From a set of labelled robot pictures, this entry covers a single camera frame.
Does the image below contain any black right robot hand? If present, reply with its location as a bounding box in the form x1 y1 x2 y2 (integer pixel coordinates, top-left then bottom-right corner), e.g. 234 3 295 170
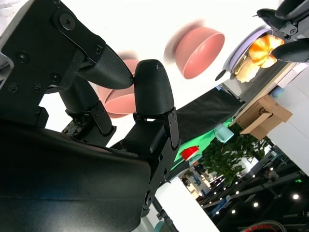
0 0 182 232

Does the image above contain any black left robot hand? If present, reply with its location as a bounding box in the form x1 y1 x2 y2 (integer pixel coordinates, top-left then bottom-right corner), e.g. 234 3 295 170
252 0 309 64

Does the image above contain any pink bowl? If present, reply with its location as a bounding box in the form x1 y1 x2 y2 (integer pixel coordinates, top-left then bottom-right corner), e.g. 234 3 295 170
103 93 136 119
174 26 225 80
98 59 140 104

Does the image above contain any orange pumpkin-shaped bread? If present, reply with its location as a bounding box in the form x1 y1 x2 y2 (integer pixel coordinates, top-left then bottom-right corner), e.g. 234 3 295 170
248 34 285 68

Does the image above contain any beige bread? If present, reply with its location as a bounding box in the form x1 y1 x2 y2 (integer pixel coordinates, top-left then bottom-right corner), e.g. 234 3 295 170
235 59 261 84

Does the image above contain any purple plate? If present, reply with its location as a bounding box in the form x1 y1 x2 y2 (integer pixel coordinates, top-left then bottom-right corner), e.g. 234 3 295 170
222 28 273 80

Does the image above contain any cardboard box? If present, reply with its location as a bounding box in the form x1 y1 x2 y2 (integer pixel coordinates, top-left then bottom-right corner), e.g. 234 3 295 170
230 94 293 140

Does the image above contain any black table grommet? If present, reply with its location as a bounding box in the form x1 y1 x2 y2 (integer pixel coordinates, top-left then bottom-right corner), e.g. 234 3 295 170
214 70 227 82

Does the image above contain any black tripod pole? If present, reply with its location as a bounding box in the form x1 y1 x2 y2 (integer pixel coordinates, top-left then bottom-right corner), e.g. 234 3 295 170
152 198 179 232

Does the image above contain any light blue cup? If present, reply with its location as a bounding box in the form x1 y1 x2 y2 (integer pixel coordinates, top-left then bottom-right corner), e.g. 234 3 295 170
214 123 234 143

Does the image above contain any black cloth backdrop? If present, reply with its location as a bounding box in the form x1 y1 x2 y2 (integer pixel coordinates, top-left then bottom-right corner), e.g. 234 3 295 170
176 87 246 143

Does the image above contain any green cloth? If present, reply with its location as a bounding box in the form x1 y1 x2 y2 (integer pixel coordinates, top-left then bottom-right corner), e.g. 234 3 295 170
169 120 232 179

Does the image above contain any red round object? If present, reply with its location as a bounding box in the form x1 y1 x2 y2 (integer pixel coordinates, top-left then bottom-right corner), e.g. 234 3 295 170
180 145 200 161

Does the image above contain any green leafy plant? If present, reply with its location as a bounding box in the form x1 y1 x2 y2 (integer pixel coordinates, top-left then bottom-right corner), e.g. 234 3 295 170
200 127 275 187

